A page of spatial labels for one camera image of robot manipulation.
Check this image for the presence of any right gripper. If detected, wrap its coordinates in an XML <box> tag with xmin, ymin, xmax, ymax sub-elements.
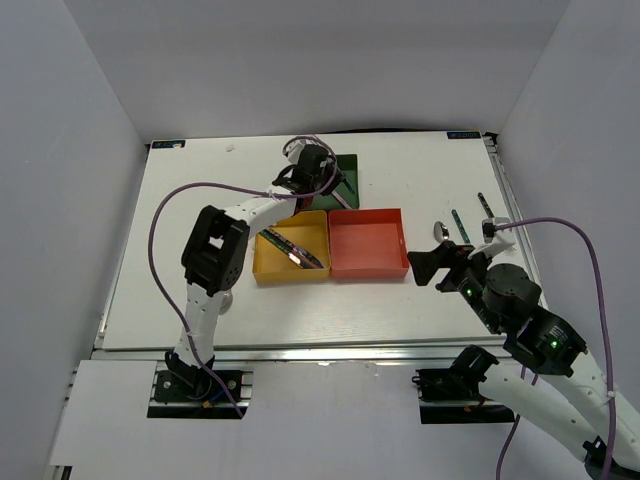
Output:
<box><xmin>405</xmin><ymin>241</ymin><xmax>503</xmax><ymax>335</ymax></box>

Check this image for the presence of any black handled spoon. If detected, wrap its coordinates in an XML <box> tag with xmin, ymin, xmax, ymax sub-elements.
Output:
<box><xmin>433</xmin><ymin>221</ymin><xmax>450</xmax><ymax>243</ymax></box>

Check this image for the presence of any black handled fork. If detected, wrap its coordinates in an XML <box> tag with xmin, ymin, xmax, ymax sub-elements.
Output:
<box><xmin>477</xmin><ymin>192</ymin><xmax>494</xmax><ymax>218</ymax></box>

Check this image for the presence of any black handled knife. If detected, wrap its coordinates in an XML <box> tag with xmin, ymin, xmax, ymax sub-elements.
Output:
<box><xmin>260</xmin><ymin>225</ymin><xmax>328</xmax><ymax>270</ymax></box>

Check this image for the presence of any pink handled knife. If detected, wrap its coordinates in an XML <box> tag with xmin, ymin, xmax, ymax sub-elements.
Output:
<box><xmin>268</xmin><ymin>225</ymin><xmax>326</xmax><ymax>269</ymax></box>

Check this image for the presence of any green handled knife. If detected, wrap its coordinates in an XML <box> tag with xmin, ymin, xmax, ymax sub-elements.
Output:
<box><xmin>258</xmin><ymin>224</ymin><xmax>311</xmax><ymax>269</ymax></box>

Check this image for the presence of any pink handled spoon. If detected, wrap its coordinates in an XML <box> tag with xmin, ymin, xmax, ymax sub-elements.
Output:
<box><xmin>220</xmin><ymin>290</ymin><xmax>233</xmax><ymax>313</ymax></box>

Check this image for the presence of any green handled fork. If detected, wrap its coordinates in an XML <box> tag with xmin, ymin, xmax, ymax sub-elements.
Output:
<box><xmin>341</xmin><ymin>178</ymin><xmax>356</xmax><ymax>195</ymax></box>

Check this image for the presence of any pink handled fork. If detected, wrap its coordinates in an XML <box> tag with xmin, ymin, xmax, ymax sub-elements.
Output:
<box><xmin>332</xmin><ymin>190</ymin><xmax>352</xmax><ymax>210</ymax></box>

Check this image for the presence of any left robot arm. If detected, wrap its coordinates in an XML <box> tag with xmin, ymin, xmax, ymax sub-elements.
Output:
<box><xmin>165</xmin><ymin>135</ymin><xmax>345</xmax><ymax>400</ymax></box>

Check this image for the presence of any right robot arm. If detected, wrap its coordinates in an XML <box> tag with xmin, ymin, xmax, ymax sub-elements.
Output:
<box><xmin>407</xmin><ymin>241</ymin><xmax>639</xmax><ymax>479</ymax></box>

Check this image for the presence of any green container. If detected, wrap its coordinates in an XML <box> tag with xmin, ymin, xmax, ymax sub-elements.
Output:
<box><xmin>306</xmin><ymin>154</ymin><xmax>360</xmax><ymax>211</ymax></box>

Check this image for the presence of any yellow container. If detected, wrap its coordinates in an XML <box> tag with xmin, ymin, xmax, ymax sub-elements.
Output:
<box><xmin>252</xmin><ymin>210</ymin><xmax>331</xmax><ymax>285</ymax></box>

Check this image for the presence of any red container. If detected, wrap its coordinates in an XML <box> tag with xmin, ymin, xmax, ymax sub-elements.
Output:
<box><xmin>328</xmin><ymin>208</ymin><xmax>409</xmax><ymax>280</ymax></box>

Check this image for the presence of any right blue corner label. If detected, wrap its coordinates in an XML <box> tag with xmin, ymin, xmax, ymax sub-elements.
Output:
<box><xmin>446</xmin><ymin>131</ymin><xmax>482</xmax><ymax>140</ymax></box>

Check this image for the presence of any blue corner label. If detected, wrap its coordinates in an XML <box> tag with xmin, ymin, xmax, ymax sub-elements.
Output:
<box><xmin>150</xmin><ymin>139</ymin><xmax>186</xmax><ymax>149</ymax></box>
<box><xmin>446</xmin><ymin>131</ymin><xmax>482</xmax><ymax>140</ymax></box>

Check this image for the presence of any left blue corner label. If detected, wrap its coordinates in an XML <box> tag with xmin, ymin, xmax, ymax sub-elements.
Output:
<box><xmin>150</xmin><ymin>139</ymin><xmax>186</xmax><ymax>149</ymax></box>

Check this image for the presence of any green handled spoon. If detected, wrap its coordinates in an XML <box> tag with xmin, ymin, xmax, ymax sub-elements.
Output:
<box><xmin>451</xmin><ymin>209</ymin><xmax>471</xmax><ymax>245</ymax></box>

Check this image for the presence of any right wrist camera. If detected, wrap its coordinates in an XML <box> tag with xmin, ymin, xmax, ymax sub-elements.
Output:
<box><xmin>469</xmin><ymin>217</ymin><xmax>516</xmax><ymax>259</ymax></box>

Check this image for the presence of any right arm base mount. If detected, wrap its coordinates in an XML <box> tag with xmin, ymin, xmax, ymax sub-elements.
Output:
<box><xmin>411</xmin><ymin>345</ymin><xmax>515</xmax><ymax>425</ymax></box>

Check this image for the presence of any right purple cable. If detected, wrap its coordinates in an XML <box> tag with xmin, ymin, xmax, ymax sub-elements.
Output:
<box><xmin>492</xmin><ymin>216</ymin><xmax>617</xmax><ymax>480</ymax></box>

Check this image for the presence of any purple cable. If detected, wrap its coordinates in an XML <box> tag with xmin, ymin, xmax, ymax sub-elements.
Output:
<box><xmin>492</xmin><ymin>216</ymin><xmax>617</xmax><ymax>480</ymax></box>
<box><xmin>148</xmin><ymin>134</ymin><xmax>341</xmax><ymax>419</ymax></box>

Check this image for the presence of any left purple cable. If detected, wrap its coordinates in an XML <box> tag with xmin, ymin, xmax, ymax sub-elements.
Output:
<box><xmin>148</xmin><ymin>134</ymin><xmax>341</xmax><ymax>419</ymax></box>

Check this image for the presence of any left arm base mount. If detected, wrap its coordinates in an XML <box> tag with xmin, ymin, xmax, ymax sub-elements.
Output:
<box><xmin>147</xmin><ymin>351</ymin><xmax>251</xmax><ymax>420</ymax></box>

